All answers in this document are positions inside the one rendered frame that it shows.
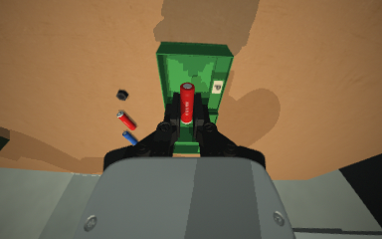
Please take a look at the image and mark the blue aa battery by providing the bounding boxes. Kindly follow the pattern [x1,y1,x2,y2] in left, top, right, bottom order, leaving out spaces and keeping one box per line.
[122,131,138,145]

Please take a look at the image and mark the red battery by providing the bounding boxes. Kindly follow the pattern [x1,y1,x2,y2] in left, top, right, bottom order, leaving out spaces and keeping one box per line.
[116,112,136,130]
[180,83,195,124]

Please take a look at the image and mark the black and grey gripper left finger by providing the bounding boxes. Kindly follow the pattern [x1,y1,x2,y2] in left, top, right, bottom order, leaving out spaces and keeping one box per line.
[103,93,181,171]

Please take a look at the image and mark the green rack of bins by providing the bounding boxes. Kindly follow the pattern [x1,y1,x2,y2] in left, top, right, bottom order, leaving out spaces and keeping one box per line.
[156,42,234,154]

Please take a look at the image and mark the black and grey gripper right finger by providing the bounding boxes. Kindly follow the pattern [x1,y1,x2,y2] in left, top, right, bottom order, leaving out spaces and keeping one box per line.
[193,93,266,169]

